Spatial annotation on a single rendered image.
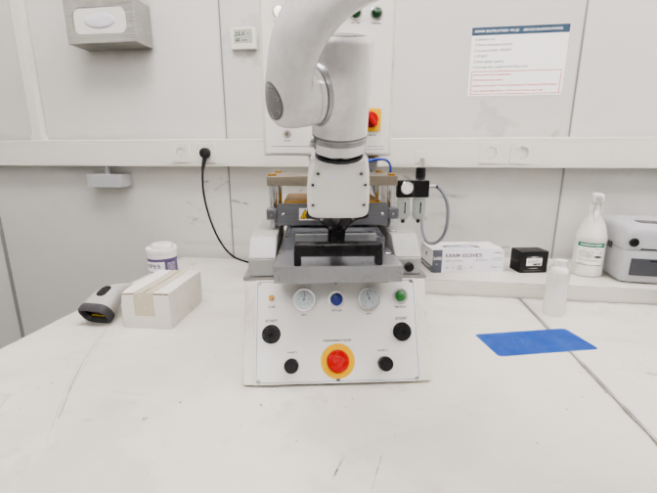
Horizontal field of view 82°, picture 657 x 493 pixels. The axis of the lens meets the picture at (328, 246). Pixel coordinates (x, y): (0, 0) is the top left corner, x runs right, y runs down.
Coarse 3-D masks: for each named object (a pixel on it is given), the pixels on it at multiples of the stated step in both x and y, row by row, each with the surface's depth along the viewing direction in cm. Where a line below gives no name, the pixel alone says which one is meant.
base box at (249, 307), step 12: (252, 288) 71; (420, 288) 72; (252, 300) 70; (420, 300) 72; (252, 312) 70; (420, 312) 71; (252, 324) 69; (420, 324) 71; (252, 336) 69; (420, 336) 70; (252, 348) 68; (420, 348) 70; (252, 360) 68; (420, 360) 69; (252, 372) 68; (420, 372) 69; (252, 384) 67
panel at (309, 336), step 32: (256, 288) 70; (288, 288) 71; (320, 288) 71; (352, 288) 71; (384, 288) 71; (256, 320) 69; (288, 320) 70; (320, 320) 70; (352, 320) 70; (384, 320) 70; (416, 320) 71; (256, 352) 68; (288, 352) 68; (320, 352) 69; (352, 352) 69; (384, 352) 69; (416, 352) 69; (256, 384) 67
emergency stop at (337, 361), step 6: (330, 354) 68; (336, 354) 68; (342, 354) 68; (330, 360) 67; (336, 360) 68; (342, 360) 68; (348, 360) 68; (330, 366) 67; (336, 366) 67; (342, 366) 67; (336, 372) 67
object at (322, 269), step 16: (304, 240) 70; (320, 240) 70; (352, 240) 70; (368, 240) 70; (288, 256) 70; (320, 256) 70; (336, 256) 70; (352, 256) 70; (368, 256) 70; (384, 256) 70; (288, 272) 64; (304, 272) 64; (320, 272) 64; (336, 272) 64; (352, 272) 64; (368, 272) 64; (384, 272) 64; (400, 272) 65
